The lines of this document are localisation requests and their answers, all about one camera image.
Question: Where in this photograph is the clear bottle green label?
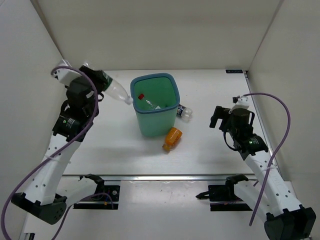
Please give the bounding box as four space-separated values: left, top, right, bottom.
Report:
83 62 133 106

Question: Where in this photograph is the clear bottle red label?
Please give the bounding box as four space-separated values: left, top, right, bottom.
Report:
138 93 162 111

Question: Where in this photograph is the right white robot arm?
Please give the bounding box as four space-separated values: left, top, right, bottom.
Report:
209 106 316 240

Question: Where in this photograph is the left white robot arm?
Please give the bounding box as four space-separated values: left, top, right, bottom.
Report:
9 65 112 225

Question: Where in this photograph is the green plastic bin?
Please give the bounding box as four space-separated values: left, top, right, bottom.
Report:
130 73 180 137

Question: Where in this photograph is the small bottle blue label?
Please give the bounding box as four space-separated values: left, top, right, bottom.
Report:
176 104 193 122

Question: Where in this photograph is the black label plate right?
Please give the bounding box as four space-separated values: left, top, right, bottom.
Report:
225 69 243 74

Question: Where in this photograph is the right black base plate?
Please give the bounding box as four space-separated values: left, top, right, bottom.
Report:
195 174 252 212

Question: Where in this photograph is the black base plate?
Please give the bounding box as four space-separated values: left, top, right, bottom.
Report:
195 174 252 212
73 181 121 210

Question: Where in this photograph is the aluminium table edge rail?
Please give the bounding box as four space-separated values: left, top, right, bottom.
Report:
57 174 263 183

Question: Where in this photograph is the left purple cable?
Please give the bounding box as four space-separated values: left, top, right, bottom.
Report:
0 66 115 240

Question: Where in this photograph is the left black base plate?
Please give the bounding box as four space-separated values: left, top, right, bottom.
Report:
73 181 121 210

